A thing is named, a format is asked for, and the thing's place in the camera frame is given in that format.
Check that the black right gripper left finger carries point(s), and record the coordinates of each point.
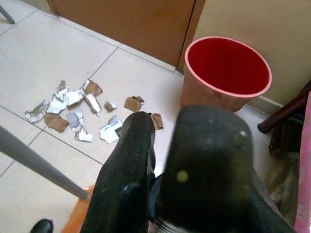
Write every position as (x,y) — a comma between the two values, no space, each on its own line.
(126,174)

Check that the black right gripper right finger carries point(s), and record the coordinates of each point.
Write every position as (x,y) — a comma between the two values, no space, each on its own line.
(209,170)

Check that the white scrap with black print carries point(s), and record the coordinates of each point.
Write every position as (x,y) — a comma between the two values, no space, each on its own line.
(109,132)

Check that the white curved paper scrap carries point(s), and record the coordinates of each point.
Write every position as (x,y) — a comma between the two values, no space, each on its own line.
(83,136)

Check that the brown rectangular cardboard scrap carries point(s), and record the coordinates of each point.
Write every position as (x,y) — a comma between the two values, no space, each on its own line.
(158,121)

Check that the tiny brown cardboard scrap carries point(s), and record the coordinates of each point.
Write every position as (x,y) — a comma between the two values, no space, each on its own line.
(109,106)

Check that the folded brown cardboard scrap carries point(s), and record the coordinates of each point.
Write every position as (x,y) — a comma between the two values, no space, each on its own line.
(133,104)

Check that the translucent plastic bag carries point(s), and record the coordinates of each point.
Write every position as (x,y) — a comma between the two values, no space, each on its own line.
(283,182)

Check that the white-grey printed paper scrap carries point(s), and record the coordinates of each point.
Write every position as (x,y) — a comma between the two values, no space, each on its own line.
(74,120)

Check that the long white paper strip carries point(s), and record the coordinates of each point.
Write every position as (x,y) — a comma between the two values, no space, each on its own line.
(93,104)

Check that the dark woven basket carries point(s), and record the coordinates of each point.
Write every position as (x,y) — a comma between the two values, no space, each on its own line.
(285,138)

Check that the flat brown cardboard scrap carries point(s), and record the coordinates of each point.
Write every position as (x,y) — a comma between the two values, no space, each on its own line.
(56,123)

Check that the curled brown cardboard scrap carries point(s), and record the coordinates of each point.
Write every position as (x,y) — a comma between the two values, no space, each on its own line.
(92,88)

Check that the white torn paper scrap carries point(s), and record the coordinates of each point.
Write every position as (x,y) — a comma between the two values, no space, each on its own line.
(74,97)

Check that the pink cloth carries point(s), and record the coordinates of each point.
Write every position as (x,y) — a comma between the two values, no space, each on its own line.
(305,170)

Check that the dark brown wooden furniture leg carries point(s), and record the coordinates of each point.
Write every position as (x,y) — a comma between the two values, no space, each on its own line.
(284,110)

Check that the black robot foot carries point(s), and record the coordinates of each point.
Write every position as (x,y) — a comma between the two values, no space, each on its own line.
(43,227)

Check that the large white paper scrap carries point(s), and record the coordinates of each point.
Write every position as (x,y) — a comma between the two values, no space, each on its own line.
(57,104)

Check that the red plastic waste bin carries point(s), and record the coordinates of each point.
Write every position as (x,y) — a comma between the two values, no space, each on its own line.
(226,65)

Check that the small white-brown paper scrap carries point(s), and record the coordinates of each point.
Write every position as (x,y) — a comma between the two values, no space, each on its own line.
(62,87)

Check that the crumpled silver-grey paper scrap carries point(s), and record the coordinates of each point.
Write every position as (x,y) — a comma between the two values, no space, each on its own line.
(36,112)

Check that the brown wooden door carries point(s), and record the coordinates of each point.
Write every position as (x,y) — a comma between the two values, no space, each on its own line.
(126,26)

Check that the grey metal chair leg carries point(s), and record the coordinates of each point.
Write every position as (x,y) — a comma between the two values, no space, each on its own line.
(6,13)

